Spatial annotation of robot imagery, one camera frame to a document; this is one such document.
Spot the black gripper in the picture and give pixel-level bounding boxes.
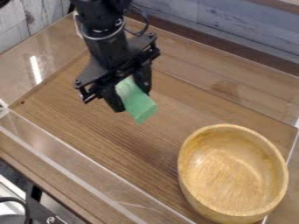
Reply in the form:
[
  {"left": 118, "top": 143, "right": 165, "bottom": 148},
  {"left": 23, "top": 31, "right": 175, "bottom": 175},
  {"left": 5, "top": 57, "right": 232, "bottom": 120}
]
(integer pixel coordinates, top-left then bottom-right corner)
[{"left": 75, "top": 29, "right": 161, "bottom": 113}]

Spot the green rectangular block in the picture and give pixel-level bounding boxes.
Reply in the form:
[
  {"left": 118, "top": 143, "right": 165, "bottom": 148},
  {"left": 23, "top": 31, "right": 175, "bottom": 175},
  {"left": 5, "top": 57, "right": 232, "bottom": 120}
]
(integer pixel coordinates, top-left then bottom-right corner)
[{"left": 117, "top": 77, "right": 158, "bottom": 123}]

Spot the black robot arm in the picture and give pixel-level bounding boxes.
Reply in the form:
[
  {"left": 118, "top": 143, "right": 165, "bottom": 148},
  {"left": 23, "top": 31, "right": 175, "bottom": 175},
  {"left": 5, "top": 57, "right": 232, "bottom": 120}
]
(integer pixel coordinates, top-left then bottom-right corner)
[{"left": 71, "top": 0, "right": 161, "bottom": 113}]

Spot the brown wooden bowl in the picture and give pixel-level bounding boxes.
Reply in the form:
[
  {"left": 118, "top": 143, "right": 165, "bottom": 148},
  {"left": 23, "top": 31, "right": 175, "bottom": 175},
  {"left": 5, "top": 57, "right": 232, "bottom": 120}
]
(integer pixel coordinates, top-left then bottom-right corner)
[{"left": 178, "top": 124, "right": 289, "bottom": 224}]

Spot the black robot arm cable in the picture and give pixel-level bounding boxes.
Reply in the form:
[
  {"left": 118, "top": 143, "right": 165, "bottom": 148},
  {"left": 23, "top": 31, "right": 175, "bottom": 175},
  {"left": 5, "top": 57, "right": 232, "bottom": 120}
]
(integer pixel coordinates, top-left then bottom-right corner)
[{"left": 123, "top": 3, "right": 151, "bottom": 38}]

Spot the clear acrylic enclosure wall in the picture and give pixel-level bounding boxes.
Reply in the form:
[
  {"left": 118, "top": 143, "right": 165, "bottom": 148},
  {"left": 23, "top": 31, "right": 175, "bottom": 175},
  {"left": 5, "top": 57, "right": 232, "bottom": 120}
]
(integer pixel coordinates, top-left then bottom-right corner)
[{"left": 0, "top": 14, "right": 299, "bottom": 224}]

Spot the black cable on floor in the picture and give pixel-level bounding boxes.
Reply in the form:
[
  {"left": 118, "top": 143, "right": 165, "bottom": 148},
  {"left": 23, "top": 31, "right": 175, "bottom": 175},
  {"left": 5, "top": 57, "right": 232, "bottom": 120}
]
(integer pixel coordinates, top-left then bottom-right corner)
[{"left": 0, "top": 197, "right": 34, "bottom": 224}]

